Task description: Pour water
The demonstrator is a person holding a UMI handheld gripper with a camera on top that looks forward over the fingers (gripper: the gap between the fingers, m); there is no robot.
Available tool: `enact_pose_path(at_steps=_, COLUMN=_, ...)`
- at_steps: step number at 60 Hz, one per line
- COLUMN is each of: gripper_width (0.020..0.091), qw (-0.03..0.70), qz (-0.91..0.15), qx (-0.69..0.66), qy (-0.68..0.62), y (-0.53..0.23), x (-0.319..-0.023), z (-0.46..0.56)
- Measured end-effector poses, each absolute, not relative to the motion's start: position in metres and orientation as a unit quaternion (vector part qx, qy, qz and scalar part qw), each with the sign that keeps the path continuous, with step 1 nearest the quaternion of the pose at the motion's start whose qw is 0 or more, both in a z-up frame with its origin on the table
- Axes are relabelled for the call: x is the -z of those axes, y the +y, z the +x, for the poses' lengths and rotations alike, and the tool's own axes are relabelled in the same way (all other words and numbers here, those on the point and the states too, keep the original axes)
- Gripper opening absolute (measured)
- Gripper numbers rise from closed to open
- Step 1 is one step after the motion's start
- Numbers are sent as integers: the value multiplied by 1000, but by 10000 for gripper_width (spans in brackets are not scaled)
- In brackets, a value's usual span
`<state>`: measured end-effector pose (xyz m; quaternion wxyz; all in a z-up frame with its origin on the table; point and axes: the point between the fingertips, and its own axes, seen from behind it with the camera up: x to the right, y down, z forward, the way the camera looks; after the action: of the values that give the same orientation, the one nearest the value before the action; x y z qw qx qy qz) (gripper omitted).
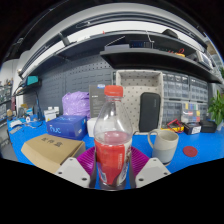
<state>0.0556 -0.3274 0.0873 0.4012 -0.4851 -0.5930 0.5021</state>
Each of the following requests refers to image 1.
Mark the white and grey mug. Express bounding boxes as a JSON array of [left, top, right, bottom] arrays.
[[147, 128, 180, 167]]

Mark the clear organizer with coloured parts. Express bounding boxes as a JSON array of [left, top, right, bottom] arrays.
[[180, 100, 202, 124]]

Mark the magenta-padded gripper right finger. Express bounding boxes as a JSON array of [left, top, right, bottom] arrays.
[[129, 146, 172, 189]]

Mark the white carton box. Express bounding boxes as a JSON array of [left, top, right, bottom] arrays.
[[86, 117, 99, 138]]

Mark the black overhead shelf unit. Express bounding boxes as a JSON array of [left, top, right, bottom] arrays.
[[16, 13, 224, 84]]

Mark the dark grey upright box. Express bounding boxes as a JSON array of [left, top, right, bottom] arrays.
[[88, 83, 107, 118]]

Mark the grey small-parts drawer cabinet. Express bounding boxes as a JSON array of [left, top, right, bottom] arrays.
[[199, 101, 210, 122], [163, 72, 190, 101], [188, 75, 209, 103], [162, 99, 184, 128]]

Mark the white dotted fabric tray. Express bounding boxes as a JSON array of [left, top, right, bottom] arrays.
[[115, 69, 165, 134]]

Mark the brown cardboard box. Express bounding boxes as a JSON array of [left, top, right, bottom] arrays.
[[20, 133, 87, 174]]

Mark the distant storage shelf unit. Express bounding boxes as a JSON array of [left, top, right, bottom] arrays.
[[0, 78, 14, 124]]

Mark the blue carton box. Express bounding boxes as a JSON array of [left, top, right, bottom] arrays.
[[45, 114, 88, 141]]

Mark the purple plastic bag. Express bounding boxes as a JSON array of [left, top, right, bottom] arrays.
[[61, 90, 91, 118]]

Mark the yellow multimeter with red leads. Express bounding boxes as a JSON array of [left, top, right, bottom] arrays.
[[161, 118, 184, 134]]

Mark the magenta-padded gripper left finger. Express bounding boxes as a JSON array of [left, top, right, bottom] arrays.
[[54, 146, 98, 189]]

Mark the small white labelled box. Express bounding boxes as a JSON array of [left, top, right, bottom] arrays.
[[43, 106, 60, 123]]

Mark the green potted plant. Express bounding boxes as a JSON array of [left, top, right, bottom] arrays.
[[207, 89, 224, 127]]

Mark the flat black case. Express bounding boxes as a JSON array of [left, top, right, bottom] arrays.
[[199, 119, 218, 134]]

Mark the black box with white label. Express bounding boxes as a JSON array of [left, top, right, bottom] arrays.
[[182, 121, 202, 136]]

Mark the clear bottle with red label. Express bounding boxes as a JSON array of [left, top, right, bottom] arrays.
[[92, 84, 134, 192]]

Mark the white wire rack shelf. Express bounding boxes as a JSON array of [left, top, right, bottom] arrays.
[[206, 39, 224, 81]]

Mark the black zip pouch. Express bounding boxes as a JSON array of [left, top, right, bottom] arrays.
[[138, 92, 162, 133]]

